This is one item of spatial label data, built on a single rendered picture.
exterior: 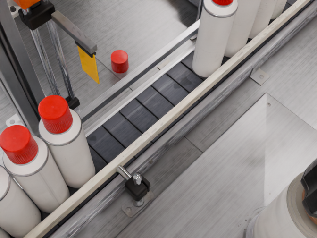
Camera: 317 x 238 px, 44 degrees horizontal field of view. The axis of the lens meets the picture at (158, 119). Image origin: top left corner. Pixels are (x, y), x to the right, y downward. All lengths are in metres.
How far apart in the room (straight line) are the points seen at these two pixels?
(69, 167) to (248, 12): 0.37
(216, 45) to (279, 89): 0.21
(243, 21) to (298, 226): 0.36
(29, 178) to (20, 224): 0.09
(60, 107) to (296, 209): 0.28
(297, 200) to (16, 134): 0.30
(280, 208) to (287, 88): 0.38
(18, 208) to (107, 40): 0.43
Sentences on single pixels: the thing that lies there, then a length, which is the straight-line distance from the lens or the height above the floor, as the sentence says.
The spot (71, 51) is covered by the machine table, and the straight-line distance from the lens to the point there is 0.82.
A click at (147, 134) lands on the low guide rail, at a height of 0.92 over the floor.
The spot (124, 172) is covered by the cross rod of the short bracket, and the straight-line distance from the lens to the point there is 0.59.
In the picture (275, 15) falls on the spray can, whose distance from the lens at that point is 0.83.
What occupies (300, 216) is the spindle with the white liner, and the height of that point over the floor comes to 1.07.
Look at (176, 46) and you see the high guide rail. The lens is 0.65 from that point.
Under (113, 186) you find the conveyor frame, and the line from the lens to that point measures 0.62.
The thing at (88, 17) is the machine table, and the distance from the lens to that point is 0.87.
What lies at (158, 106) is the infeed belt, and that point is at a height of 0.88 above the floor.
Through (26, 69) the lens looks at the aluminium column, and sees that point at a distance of 0.59.
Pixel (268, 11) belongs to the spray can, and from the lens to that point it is 0.74.
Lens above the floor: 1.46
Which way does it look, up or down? 61 degrees down
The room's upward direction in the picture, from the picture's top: 4 degrees clockwise
